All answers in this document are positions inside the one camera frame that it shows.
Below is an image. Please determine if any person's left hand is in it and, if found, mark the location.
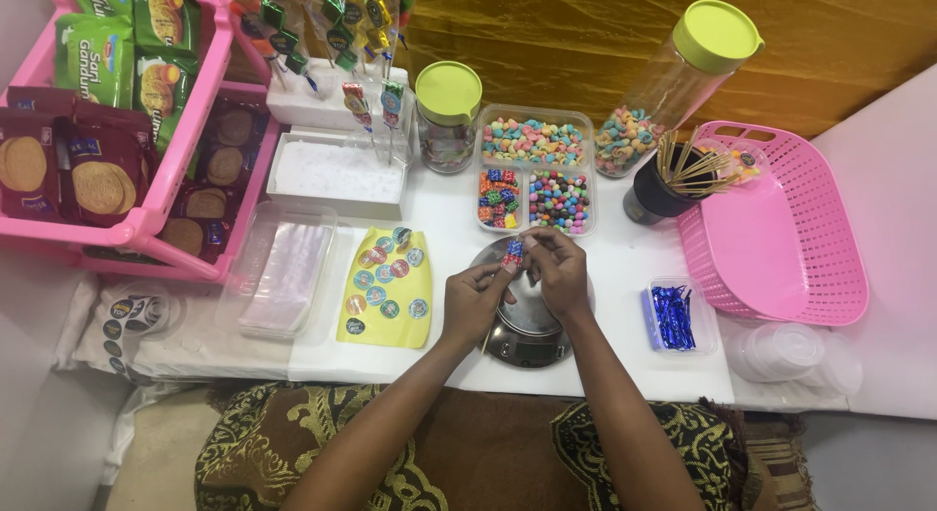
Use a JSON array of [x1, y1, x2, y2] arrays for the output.
[[441, 262, 518, 348]]

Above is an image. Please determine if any person's right hand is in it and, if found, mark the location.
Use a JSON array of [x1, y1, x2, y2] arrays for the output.
[[518, 227, 591, 326]]

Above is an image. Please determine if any candy skewer with sweets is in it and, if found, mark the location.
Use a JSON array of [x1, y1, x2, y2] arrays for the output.
[[479, 239, 525, 355]]

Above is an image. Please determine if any round steel kitchen scale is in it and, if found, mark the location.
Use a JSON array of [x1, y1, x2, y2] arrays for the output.
[[468, 236, 596, 370]]

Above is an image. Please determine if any heap of colourful ball candies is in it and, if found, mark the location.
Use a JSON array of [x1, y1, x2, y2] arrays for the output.
[[529, 170, 591, 235]]

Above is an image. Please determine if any yellow sheet of round stickers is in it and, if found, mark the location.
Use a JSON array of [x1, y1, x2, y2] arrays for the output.
[[336, 226, 434, 350]]

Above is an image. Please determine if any small clear plastic box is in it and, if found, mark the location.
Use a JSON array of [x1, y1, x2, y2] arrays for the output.
[[642, 276, 720, 356]]

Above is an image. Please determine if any heap of wrapped square candies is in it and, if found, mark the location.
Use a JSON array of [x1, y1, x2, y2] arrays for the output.
[[478, 168, 521, 230]]

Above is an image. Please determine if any clear divided candy container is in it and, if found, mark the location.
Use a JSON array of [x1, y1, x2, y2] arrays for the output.
[[473, 104, 598, 238]]

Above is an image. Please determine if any bunch of blue twist ties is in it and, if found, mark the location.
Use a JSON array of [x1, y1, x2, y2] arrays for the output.
[[651, 285, 697, 351]]

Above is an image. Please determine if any black cup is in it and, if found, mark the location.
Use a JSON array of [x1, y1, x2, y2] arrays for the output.
[[623, 143, 723, 226]]

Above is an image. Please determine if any brown gold patterned garment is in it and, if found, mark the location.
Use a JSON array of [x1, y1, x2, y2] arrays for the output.
[[193, 381, 815, 511]]

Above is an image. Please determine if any bunch of wooden skewers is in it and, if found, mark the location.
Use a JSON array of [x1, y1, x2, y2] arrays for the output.
[[654, 126, 742, 199]]

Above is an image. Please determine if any stack of clear plastic bags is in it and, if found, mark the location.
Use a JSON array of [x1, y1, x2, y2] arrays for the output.
[[239, 221, 332, 333]]

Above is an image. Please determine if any white foam tray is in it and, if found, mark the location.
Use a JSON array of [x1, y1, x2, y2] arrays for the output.
[[266, 132, 411, 221]]

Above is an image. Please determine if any short glass jar green lid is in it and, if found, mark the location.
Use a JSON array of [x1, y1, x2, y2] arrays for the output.
[[415, 61, 483, 176]]

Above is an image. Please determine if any wrapped candy packet with sticker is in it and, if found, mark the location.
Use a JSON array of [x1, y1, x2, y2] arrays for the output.
[[721, 145, 771, 186]]

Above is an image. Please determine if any clear rectangular plastic container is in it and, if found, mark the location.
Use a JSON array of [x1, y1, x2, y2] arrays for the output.
[[215, 201, 339, 341]]

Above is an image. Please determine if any pink plastic basket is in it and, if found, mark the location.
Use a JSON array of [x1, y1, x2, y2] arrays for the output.
[[675, 120, 871, 327]]

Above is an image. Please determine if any stack of clear plastic lids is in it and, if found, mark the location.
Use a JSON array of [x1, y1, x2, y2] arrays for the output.
[[724, 321, 865, 396]]

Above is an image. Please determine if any tall clear jar green lid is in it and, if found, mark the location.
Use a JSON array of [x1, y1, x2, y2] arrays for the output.
[[593, 0, 766, 180]]

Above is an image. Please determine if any golden curtain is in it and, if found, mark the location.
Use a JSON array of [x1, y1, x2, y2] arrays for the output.
[[399, 0, 937, 140]]

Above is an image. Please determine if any white foam block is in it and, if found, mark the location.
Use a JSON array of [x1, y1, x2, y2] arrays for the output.
[[265, 59, 411, 133]]

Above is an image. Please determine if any bunch of wrapped candy skewers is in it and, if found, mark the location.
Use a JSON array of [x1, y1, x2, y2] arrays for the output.
[[223, 0, 420, 168]]

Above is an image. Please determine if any roll of round stickers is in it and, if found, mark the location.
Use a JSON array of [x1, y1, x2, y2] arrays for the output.
[[101, 290, 175, 376]]

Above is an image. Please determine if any pink rack of biscuit packets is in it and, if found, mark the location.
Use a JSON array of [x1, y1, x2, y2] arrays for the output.
[[0, 0, 284, 285]]

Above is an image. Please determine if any heap of pastel ring candies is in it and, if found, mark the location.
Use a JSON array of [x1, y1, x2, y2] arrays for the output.
[[482, 116, 587, 166]]

